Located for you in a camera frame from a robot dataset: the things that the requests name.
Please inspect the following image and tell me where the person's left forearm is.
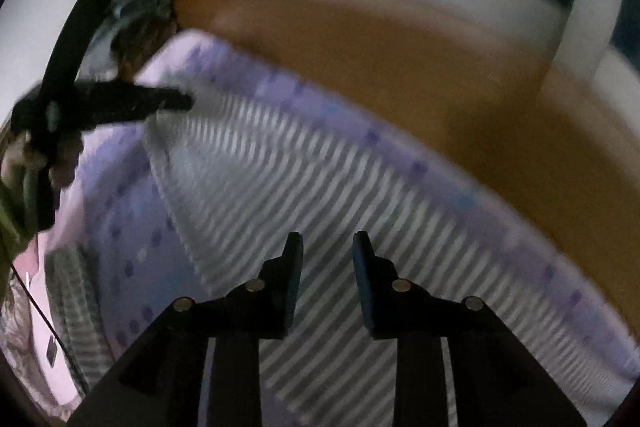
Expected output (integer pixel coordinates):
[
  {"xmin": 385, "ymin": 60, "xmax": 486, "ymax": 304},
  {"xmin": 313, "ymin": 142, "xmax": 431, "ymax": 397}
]
[{"xmin": 0, "ymin": 182, "xmax": 38, "ymax": 308}]

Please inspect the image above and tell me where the purple dotted bedsheet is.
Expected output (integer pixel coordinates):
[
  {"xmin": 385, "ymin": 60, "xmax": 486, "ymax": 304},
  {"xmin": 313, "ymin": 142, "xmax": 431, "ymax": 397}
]
[{"xmin": 30, "ymin": 29, "xmax": 640, "ymax": 427}]

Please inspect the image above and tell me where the dark clothes pile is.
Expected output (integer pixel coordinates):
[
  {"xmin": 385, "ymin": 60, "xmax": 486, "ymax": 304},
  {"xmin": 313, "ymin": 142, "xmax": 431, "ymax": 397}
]
[{"xmin": 90, "ymin": 0, "xmax": 178, "ymax": 78}]

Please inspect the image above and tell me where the grey white striped garment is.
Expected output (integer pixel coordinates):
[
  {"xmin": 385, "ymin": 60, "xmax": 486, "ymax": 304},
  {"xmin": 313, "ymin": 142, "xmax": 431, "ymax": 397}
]
[{"xmin": 45, "ymin": 87, "xmax": 636, "ymax": 427}]

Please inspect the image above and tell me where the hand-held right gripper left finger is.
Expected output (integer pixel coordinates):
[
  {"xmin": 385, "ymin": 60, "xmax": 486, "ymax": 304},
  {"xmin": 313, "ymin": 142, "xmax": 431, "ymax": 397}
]
[{"xmin": 67, "ymin": 232, "xmax": 304, "ymax": 427}]

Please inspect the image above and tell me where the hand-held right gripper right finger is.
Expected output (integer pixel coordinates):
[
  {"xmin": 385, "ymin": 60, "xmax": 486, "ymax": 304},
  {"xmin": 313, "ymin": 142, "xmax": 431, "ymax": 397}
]
[{"xmin": 351, "ymin": 231, "xmax": 588, "ymax": 427}]

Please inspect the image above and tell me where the person's left hand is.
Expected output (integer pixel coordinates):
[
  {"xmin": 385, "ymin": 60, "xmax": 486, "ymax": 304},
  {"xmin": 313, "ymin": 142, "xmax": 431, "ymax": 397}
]
[{"xmin": 0, "ymin": 129, "xmax": 85, "ymax": 195}]

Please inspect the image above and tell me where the black cable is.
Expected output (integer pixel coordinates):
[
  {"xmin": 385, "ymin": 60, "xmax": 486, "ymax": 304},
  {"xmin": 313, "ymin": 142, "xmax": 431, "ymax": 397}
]
[{"xmin": 7, "ymin": 264, "xmax": 91, "ymax": 393}]

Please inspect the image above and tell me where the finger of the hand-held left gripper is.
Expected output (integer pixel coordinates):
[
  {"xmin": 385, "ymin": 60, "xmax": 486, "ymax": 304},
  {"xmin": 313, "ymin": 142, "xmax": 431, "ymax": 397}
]
[{"xmin": 75, "ymin": 79, "xmax": 195, "ymax": 128}]

